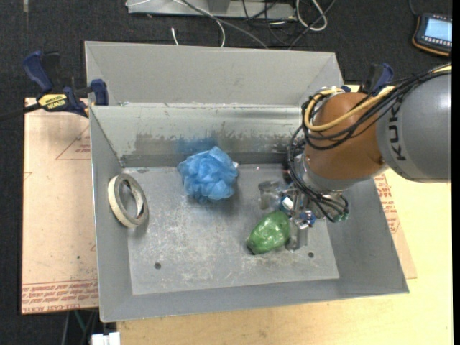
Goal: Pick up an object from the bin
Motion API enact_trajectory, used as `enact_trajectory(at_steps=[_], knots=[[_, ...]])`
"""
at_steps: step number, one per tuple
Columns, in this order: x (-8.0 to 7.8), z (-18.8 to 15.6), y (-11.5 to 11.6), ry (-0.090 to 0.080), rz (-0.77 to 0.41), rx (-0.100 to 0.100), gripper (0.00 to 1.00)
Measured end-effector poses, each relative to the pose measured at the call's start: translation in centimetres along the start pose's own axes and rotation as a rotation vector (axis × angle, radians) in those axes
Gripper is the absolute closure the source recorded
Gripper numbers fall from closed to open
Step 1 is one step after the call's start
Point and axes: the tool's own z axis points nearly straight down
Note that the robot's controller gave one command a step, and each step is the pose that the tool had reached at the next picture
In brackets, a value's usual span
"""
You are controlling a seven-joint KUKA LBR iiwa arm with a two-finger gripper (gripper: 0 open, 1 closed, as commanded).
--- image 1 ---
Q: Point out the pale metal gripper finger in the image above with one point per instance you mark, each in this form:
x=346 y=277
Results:
x=269 y=192
x=299 y=238

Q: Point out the green mesh bath sponge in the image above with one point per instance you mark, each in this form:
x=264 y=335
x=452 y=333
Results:
x=269 y=233

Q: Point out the blue mesh bath sponge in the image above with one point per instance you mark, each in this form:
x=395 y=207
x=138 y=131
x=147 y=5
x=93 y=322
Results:
x=209 y=175

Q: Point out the grey metal bin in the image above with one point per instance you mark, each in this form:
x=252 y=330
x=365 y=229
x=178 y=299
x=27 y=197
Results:
x=201 y=235

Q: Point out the white tape roll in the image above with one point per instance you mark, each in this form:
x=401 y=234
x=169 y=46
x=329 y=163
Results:
x=126 y=217

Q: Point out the brown cardboard board red print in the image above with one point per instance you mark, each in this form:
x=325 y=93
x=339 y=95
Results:
x=57 y=207

